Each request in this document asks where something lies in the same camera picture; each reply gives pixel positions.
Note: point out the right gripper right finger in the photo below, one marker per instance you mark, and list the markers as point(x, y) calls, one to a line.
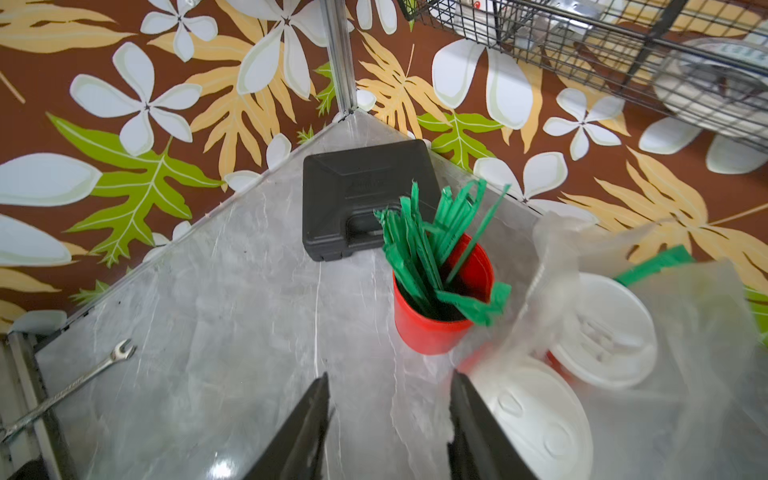
point(480, 448)

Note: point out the steel wrench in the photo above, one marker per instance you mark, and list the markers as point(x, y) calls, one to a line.
point(123, 351)

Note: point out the black wire basket centre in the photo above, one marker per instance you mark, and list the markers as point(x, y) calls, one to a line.
point(703, 63)

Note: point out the black plastic case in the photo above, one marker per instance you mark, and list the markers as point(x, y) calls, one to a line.
point(343, 189)

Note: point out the green straw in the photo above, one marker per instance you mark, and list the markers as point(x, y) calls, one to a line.
point(670, 258)

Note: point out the clear plastic carrier bag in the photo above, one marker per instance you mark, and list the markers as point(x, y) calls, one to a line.
point(702, 412)

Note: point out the white lid cup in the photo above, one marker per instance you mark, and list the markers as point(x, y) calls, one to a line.
point(540, 414)
point(609, 341)

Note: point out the red straw holder cup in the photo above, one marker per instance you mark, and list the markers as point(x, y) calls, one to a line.
point(429, 336)

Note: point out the green wrapped straws bundle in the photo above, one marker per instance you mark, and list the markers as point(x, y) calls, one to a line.
point(418, 251)

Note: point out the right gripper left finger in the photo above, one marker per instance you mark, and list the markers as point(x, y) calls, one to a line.
point(297, 449)

